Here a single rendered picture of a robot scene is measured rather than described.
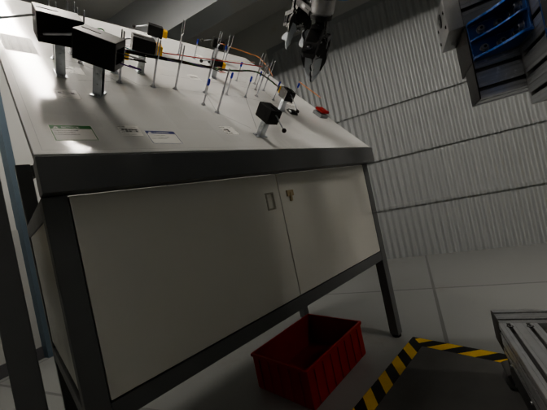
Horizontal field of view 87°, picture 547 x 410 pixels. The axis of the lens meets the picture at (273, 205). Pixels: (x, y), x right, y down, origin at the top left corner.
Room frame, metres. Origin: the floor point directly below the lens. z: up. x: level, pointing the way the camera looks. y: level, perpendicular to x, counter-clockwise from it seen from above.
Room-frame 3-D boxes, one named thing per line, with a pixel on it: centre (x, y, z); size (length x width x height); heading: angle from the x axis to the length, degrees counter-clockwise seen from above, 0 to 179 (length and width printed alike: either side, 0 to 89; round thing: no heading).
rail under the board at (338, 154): (0.91, -0.04, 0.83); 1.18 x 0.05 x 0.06; 133
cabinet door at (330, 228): (1.11, -0.22, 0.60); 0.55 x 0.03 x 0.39; 133
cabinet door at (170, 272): (0.74, 0.18, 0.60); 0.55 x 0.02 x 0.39; 133
